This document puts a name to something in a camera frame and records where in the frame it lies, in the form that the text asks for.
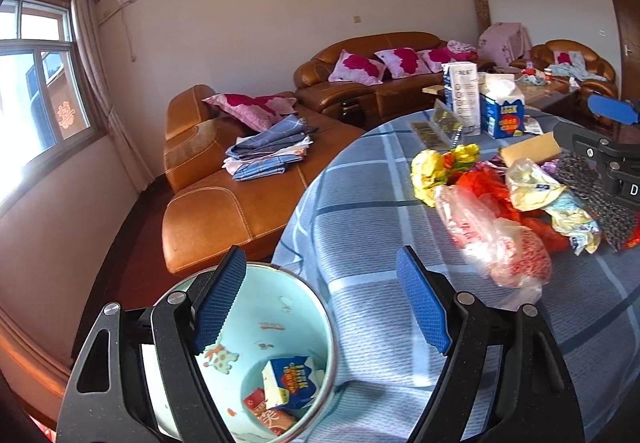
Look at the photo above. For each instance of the clear seaweed packet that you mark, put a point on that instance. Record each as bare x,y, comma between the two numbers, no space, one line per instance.
427,132
447,123

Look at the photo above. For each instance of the light blue cloth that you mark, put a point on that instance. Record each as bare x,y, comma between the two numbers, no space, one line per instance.
577,68

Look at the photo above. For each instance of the folded blue plaid bedsheet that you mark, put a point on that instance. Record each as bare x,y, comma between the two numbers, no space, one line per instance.
270,138

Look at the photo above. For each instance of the beige curtain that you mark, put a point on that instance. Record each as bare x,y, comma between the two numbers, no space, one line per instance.
97,73

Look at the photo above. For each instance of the large blue white carton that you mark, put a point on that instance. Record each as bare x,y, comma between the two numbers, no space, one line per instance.
502,118

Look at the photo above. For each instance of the pale cartoon print trash bin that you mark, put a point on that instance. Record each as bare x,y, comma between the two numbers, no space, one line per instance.
295,323

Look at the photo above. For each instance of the rolled brown mat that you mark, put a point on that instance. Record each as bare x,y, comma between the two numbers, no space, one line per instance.
482,15

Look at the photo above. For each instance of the blue yellow printed wrapper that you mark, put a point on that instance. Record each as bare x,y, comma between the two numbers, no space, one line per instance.
575,220

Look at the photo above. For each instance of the pink flower pillow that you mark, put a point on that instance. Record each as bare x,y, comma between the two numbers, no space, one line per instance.
245,108
357,67
402,62
437,57

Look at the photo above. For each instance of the purple plastic bag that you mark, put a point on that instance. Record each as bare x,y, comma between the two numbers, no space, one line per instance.
550,168

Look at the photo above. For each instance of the tan flat box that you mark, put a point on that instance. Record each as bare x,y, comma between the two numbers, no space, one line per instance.
433,90

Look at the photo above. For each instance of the cream plastic bag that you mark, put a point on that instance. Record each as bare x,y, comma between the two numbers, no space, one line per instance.
530,183

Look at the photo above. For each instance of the red foam net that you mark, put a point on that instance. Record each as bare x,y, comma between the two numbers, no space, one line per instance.
482,185

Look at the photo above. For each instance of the yellow printed plastic bag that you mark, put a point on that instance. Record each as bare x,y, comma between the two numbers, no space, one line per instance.
430,170

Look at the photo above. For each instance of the brown wooden door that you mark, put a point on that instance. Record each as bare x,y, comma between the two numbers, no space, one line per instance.
627,23

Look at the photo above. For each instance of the red paper window decoration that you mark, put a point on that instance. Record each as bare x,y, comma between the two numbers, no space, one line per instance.
65,116

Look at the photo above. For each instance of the black foam net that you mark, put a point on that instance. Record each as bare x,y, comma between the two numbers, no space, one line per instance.
582,183

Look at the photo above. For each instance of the pink white cloth pile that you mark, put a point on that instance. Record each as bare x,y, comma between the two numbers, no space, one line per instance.
462,49

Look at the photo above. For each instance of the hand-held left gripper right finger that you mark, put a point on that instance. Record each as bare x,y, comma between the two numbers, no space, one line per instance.
422,303

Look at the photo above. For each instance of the tall white milk carton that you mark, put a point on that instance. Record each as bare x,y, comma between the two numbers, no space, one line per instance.
462,93

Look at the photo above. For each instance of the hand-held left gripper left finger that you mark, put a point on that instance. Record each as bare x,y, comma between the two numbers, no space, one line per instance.
220,303

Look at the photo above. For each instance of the red snack packet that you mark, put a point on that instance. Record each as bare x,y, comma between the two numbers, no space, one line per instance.
270,418

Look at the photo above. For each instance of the small white sachet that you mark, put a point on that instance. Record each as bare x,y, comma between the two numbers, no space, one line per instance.
532,124

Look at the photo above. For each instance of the blue plaid tablecloth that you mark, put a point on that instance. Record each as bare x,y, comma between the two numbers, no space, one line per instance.
360,223

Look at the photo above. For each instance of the red white plastic bag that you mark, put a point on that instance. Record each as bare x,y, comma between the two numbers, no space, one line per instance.
500,243

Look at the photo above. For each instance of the pink cloth cover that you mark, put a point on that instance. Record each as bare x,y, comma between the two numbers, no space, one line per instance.
505,43

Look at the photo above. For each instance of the brown leather chaise sofa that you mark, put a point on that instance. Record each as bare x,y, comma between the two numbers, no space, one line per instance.
240,203

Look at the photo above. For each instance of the brown leather armchair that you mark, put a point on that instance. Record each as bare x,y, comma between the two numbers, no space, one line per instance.
545,50

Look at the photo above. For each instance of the wooden coffee table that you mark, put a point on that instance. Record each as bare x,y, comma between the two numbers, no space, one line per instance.
545,95

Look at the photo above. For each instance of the window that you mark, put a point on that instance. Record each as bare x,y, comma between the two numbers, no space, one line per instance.
35,88

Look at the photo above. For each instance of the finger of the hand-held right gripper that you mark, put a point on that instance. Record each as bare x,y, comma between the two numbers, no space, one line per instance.
612,109
580,140

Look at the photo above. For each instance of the small blue white carton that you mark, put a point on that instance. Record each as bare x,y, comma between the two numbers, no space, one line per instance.
290,380

